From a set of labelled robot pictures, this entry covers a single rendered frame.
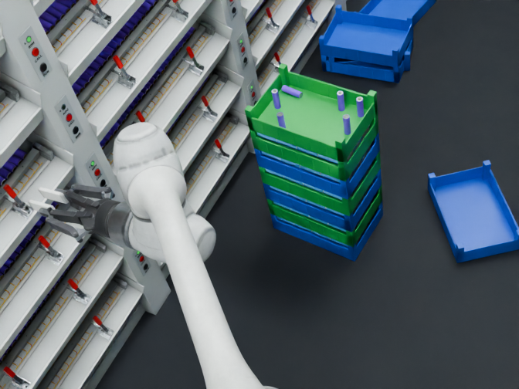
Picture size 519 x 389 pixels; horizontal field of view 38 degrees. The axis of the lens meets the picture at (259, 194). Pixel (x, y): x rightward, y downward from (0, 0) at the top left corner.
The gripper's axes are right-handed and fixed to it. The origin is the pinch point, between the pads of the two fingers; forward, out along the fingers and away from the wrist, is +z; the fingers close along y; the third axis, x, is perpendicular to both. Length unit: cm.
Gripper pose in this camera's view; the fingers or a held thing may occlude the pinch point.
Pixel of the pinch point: (47, 201)
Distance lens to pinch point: 165.6
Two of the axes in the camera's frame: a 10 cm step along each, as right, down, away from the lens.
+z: -8.5, -1.9, 4.9
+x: -2.7, -6.4, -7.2
